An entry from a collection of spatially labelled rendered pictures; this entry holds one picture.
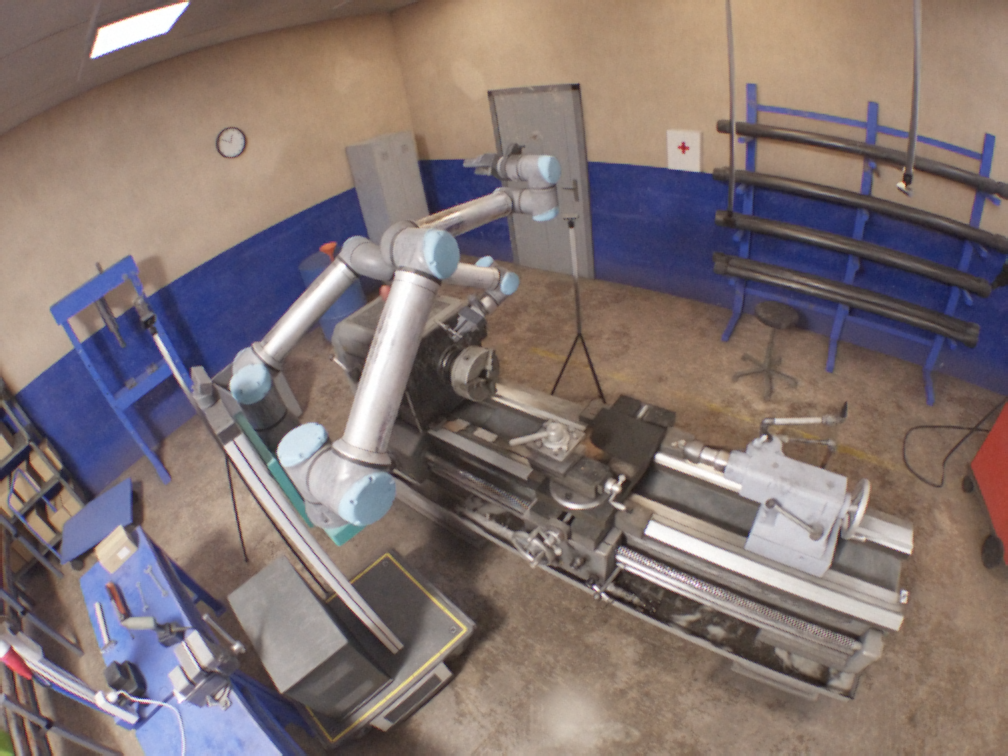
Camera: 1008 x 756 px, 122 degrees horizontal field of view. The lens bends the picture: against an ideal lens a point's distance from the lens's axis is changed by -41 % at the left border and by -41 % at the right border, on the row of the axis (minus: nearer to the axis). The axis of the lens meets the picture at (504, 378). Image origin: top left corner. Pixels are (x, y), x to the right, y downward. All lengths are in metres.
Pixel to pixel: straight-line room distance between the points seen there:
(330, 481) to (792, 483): 1.42
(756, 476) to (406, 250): 1.32
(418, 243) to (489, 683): 2.08
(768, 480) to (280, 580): 1.93
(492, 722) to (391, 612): 0.74
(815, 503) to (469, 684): 1.80
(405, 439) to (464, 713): 1.43
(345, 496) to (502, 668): 1.64
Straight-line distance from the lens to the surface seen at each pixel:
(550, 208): 1.59
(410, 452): 2.40
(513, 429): 2.45
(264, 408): 1.66
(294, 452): 1.24
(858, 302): 4.16
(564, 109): 4.92
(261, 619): 2.09
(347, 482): 1.12
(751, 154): 4.23
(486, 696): 2.53
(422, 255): 1.12
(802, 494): 1.72
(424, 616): 2.39
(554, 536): 1.82
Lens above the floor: 2.41
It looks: 37 degrees down
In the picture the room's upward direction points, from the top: 10 degrees counter-clockwise
